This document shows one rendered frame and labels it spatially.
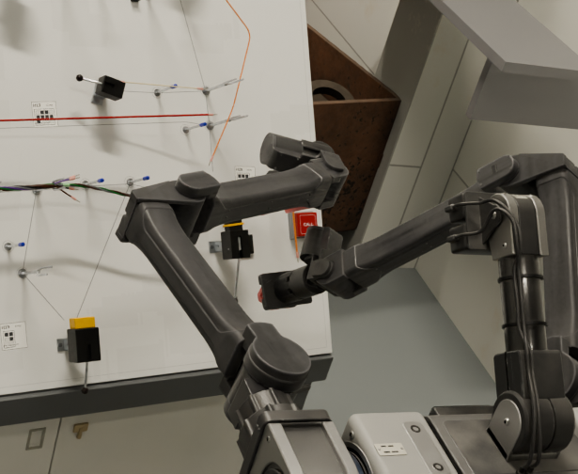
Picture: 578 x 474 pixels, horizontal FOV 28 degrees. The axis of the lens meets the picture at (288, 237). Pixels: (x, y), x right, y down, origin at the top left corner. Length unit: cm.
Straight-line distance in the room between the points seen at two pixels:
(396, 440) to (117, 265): 112
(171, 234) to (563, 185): 61
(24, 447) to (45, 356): 22
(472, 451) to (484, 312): 300
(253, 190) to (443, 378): 244
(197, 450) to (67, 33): 94
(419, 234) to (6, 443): 92
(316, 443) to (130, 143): 117
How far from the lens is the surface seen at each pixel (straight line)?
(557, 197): 183
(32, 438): 241
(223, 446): 265
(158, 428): 252
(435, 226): 196
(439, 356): 429
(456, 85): 435
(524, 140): 418
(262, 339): 144
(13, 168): 226
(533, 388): 133
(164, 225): 164
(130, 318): 233
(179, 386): 239
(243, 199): 180
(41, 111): 230
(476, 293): 439
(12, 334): 224
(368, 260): 202
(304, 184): 193
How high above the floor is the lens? 232
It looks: 30 degrees down
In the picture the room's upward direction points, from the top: 18 degrees clockwise
